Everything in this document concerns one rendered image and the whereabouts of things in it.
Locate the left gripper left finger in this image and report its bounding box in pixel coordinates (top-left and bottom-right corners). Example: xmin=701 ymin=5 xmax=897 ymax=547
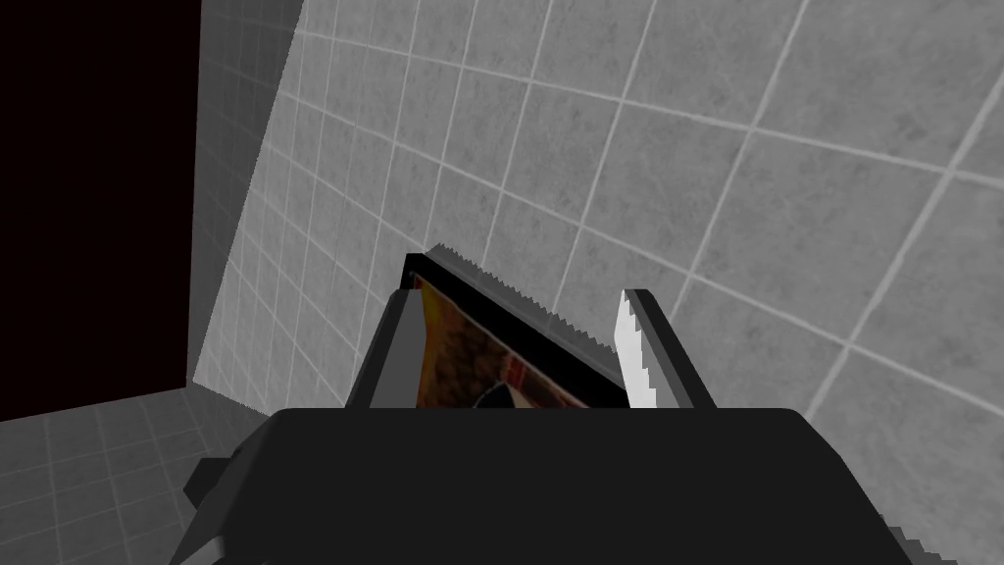
xmin=344 ymin=287 xmax=427 ymax=410

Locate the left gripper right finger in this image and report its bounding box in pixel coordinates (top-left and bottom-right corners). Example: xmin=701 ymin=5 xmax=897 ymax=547
xmin=613 ymin=288 xmax=717 ymax=410

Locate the black framed orange picture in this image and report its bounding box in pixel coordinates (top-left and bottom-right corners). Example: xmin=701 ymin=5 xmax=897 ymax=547
xmin=399 ymin=242 xmax=628 ymax=410

